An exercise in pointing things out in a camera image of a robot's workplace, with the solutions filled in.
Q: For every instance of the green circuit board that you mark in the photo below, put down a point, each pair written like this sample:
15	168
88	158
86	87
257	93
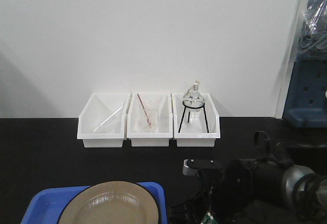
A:
208	219

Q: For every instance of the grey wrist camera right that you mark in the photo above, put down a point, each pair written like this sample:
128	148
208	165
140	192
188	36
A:
189	167

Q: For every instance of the middle white storage bin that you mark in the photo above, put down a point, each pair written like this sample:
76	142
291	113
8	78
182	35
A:
157	101

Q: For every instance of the black wire tripod stand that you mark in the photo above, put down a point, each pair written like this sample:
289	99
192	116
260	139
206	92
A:
192	107

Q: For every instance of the blue plastic tray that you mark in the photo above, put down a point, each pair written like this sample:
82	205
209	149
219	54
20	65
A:
47	205

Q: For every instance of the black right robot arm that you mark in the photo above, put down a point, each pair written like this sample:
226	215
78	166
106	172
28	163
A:
273	178

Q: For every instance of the clear glass beaker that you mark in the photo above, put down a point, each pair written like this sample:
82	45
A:
153	115

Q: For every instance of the red thermometer rod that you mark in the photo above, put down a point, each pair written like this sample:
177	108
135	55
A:
144	110

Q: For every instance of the clear plastic bag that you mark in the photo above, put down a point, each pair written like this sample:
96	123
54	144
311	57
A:
312	43

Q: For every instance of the round glass flask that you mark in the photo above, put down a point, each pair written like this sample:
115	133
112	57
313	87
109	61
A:
192	94

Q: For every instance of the white storage bin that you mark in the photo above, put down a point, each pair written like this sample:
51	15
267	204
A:
157	101
195	129
97	109

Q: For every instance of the right white storage bin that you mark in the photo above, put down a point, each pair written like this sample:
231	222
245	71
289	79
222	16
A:
195	129

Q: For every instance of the glass stirring rod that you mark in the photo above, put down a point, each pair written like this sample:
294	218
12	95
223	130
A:
109	123

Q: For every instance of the blue perforated rack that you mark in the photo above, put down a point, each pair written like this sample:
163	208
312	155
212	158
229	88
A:
305	105

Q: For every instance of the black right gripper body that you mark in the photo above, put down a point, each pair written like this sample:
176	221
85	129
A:
206	198

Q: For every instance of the left white storage bin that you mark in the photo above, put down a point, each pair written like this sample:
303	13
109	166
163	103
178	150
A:
97	109

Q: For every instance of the beige plate with black rim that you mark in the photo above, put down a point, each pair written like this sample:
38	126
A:
112	202

